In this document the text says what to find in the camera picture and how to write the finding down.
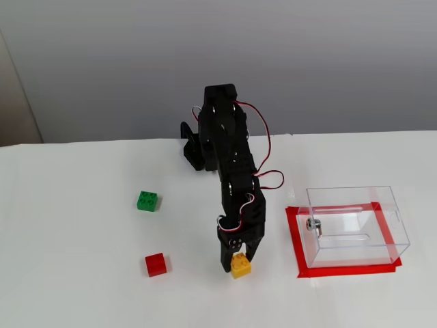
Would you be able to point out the red tape frame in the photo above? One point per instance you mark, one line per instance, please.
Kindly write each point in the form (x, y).
(348, 271)

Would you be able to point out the transparent acrylic box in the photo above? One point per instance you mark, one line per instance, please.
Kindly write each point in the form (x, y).
(355, 246)

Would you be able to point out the yellow lego brick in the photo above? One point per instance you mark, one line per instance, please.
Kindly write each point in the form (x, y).
(240, 268)

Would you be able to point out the green lego brick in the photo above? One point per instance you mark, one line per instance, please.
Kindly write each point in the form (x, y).
(147, 201)

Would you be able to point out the black table clamp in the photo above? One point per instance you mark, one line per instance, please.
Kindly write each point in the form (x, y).
(186, 131)

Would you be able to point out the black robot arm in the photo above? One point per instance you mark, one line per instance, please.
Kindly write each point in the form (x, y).
(222, 136)

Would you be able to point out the red lego brick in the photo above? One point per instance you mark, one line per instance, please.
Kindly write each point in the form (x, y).
(156, 266)

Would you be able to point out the silver metal box lock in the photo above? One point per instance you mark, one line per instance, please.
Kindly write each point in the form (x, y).
(313, 225)

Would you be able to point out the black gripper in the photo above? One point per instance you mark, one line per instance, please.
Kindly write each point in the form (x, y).
(229, 240)

